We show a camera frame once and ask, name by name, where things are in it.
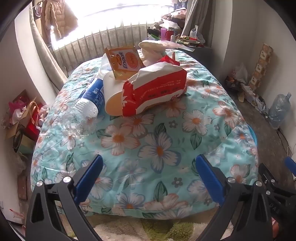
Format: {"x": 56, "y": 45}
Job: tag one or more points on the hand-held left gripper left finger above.
{"x": 90, "y": 176}

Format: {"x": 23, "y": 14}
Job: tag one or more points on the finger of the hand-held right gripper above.
{"x": 291, "y": 165}
{"x": 268, "y": 175}

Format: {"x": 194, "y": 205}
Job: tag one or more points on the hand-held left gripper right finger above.
{"x": 210, "y": 178}

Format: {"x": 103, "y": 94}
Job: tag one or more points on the clear bottle with blue label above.
{"x": 92, "y": 92}

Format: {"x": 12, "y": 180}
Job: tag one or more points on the white round container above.
{"x": 113, "y": 85}

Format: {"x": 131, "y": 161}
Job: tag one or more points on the red and white packet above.
{"x": 157, "y": 88}

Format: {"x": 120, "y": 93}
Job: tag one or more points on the orange snack packet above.
{"x": 124, "y": 62}

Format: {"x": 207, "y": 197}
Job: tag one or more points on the white tissue paper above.
{"x": 150, "y": 47}

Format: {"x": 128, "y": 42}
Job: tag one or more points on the person's right hand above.
{"x": 276, "y": 229}

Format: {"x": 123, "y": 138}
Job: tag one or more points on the large blue water jug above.
{"x": 279, "y": 111}

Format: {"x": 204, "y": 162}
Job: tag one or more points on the green and white fluffy rug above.
{"x": 161, "y": 229}

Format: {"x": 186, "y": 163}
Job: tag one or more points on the floral light blue quilt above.
{"x": 150, "y": 139}

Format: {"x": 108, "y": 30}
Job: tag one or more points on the red gift bag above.
{"x": 34, "y": 122}

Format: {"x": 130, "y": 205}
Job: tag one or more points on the tan slipper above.
{"x": 241, "y": 96}

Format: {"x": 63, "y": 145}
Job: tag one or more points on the brown paper bag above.
{"x": 13, "y": 129}

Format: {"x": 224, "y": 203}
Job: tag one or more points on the pink tissue paper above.
{"x": 17, "y": 109}

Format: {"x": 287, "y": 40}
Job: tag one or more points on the tall patterned box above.
{"x": 261, "y": 64}

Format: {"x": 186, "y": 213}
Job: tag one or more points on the white floor plastic bag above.
{"x": 238, "y": 73}

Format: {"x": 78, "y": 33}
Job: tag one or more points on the dark cabinet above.
{"x": 201, "y": 55}

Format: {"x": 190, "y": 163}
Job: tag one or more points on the beige curtain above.
{"x": 44, "y": 53}

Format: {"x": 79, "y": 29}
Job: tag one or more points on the colourful packets pile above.
{"x": 187, "y": 41}

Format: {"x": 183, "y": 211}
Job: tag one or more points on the pink cup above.
{"x": 163, "y": 34}

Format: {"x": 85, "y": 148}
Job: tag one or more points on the beige padded jacket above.
{"x": 57, "y": 16}

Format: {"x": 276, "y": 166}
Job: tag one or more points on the pile of clothes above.
{"x": 171, "y": 18}

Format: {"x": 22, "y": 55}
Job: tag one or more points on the grey curtain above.
{"x": 196, "y": 14}

